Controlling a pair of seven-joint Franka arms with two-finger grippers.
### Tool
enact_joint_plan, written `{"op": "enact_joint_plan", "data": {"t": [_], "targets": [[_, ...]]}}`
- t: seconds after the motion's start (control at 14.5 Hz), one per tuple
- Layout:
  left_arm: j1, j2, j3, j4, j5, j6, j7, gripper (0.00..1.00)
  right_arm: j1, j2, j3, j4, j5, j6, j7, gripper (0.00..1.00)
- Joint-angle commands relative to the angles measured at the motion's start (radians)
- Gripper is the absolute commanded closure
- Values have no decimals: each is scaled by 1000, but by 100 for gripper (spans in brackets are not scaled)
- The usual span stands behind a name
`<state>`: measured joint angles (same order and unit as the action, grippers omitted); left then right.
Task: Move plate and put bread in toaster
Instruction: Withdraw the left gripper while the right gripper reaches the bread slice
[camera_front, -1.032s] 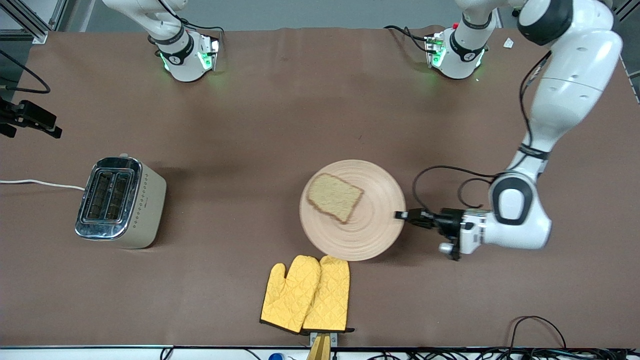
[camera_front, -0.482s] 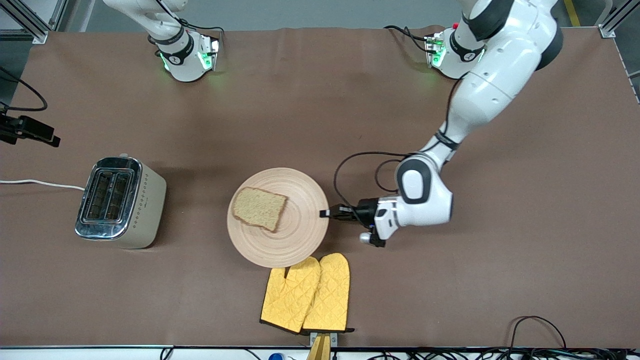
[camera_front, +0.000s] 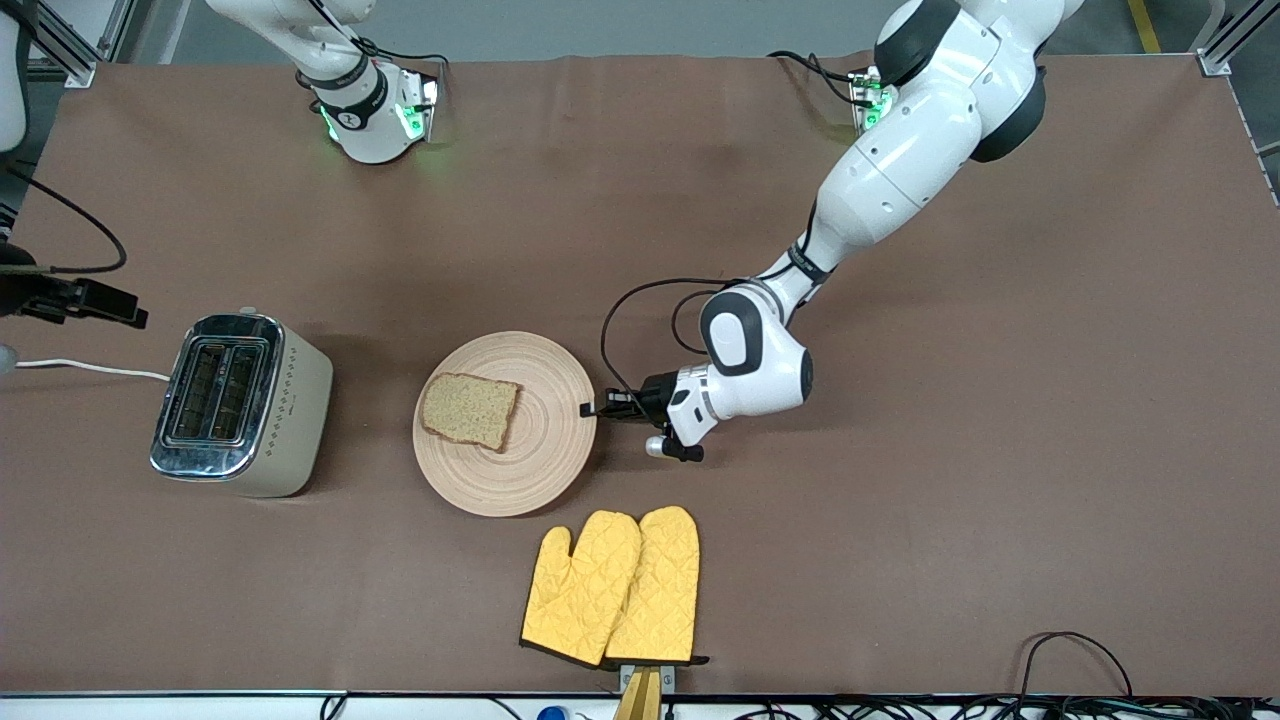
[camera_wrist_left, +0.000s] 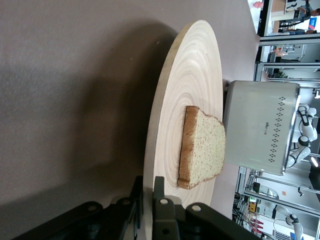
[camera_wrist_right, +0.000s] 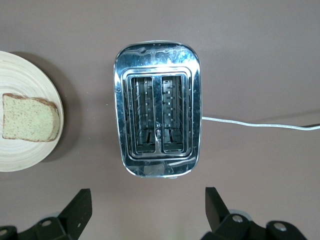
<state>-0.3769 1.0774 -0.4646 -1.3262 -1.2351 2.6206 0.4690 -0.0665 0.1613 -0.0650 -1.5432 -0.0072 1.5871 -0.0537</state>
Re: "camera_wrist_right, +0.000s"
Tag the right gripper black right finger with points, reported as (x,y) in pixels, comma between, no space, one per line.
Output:
(232,227)

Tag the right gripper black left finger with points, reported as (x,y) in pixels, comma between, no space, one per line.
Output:
(62,225)

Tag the slice of brown bread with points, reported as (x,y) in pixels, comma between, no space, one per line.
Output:
(27,117)

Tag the round light wooden plate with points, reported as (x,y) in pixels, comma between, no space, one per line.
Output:
(25,75)

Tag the chrome and beige toaster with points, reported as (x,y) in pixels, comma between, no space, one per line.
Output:
(155,57)

